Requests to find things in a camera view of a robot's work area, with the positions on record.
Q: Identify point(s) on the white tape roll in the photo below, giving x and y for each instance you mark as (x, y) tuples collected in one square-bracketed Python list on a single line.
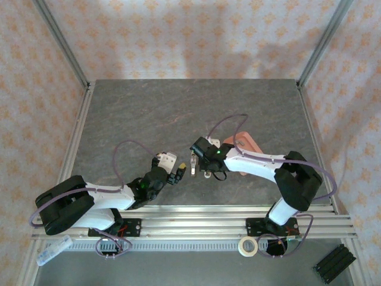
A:
[(241, 246)]

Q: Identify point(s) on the black extrusion block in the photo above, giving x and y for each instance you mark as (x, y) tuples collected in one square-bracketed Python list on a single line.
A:
[(334, 263)]

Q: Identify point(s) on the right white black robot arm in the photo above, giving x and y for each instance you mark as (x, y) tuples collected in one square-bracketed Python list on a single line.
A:
[(253, 165)]

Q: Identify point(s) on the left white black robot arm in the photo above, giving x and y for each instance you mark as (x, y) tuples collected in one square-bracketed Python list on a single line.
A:
[(110, 196)]

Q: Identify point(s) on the aluminium frame post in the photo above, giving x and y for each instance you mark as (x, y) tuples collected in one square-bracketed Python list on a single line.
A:
[(61, 41), (325, 41)]

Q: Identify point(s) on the small circuit board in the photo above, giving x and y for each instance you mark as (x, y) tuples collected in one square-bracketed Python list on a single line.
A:
[(294, 238)]

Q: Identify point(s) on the small silver stapler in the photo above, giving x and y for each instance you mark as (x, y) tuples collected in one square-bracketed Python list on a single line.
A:
[(193, 167)]

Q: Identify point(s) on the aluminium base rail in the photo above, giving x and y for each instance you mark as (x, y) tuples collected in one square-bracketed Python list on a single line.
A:
[(193, 220)]

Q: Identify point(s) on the pink plastic tray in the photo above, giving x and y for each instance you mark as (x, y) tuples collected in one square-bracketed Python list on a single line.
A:
[(251, 143)]

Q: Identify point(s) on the aluminium table side rail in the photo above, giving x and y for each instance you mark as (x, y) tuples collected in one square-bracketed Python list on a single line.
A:
[(76, 134), (314, 134)]

